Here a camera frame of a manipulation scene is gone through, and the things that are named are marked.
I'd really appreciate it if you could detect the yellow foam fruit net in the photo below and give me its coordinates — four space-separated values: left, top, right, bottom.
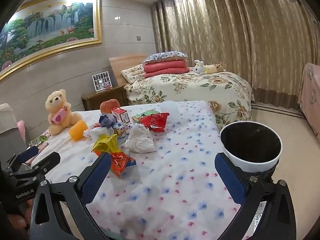
68 120 88 140

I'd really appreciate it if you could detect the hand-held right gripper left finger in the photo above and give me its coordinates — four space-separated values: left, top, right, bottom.
30 152 112 240

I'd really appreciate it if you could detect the wooden headboard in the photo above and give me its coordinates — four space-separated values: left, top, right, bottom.
109 54 147 87

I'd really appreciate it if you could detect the yellow plush toy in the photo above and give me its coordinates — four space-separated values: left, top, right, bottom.
205 62 226 74

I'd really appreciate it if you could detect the pink cloth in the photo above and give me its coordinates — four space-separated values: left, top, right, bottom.
16 120 27 143

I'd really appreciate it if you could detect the yellow foil wrapper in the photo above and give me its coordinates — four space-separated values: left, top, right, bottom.
91 134 123 154

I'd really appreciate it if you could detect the white foam sheet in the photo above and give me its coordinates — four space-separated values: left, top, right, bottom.
160 100 180 124

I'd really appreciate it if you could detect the person's left hand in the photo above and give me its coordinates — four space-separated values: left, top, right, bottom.
6 197 34 235

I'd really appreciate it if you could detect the red folded blanket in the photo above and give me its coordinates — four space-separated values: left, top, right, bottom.
143 59 190 78

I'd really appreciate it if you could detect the blue dotted ruffled pillow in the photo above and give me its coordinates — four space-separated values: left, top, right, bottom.
142 51 188 63

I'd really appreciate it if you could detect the orange clear plastic packet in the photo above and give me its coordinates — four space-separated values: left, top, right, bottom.
85 122 111 143

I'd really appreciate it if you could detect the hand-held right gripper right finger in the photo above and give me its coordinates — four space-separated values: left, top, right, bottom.
214 152 297 240

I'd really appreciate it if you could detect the photo collage frame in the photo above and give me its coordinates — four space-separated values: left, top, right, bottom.
92 72 112 92

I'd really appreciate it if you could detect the white and black trash bin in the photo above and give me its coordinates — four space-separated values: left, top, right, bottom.
219 121 283 183

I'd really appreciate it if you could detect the green drink carton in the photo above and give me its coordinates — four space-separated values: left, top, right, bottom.
131 109 160 124

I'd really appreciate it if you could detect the floral pillow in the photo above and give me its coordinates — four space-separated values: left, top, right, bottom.
121 64 145 84

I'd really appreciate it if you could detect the wooden nightstand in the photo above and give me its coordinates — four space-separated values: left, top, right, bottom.
81 85 128 111

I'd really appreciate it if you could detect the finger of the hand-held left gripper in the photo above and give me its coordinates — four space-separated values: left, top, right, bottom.
25 152 61 178
7 146 39 172

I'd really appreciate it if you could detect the orange red foil wrapper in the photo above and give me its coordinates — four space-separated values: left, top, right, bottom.
109 151 137 178

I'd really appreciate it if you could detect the bed with floral cover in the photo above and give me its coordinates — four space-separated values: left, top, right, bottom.
124 70 255 130

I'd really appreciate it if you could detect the pink cloth covered furniture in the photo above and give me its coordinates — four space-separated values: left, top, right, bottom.
297 62 320 140

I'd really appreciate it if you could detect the red snack wrapper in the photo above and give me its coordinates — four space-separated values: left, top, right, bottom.
139 112 170 133

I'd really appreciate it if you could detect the cream teddy bear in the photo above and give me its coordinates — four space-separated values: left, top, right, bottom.
45 88 83 136

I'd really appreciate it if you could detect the red and white carton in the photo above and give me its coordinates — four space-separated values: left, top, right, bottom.
111 107 131 125

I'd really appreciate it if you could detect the red apple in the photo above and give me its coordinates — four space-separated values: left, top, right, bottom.
100 99 120 114

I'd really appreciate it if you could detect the blue wrapper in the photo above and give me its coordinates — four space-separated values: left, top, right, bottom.
98 114 117 130

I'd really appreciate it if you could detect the gold framed landscape painting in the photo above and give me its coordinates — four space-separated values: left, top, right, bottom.
0 0 103 82

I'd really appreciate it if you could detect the green and white packet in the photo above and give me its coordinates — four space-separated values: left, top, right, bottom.
29 132 50 148

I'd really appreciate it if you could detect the white tissue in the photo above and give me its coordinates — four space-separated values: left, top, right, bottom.
124 124 158 153

